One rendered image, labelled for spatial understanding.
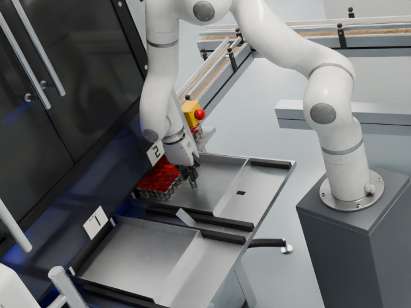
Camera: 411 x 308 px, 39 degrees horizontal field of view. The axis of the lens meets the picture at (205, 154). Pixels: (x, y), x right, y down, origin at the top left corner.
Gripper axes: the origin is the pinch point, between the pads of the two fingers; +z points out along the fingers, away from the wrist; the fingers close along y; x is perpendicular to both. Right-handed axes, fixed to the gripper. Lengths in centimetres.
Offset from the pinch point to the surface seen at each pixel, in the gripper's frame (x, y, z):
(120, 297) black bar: 47.4, -3.6, 4.7
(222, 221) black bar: 13.8, -18.8, 4.7
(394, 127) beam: -93, -36, 47
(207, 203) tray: 6.0, -8.4, 6.5
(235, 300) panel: -8, 11, 79
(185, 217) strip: 16.0, -7.0, 3.4
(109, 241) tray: 28.3, 16.5, 6.4
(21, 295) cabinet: 86, -45, -56
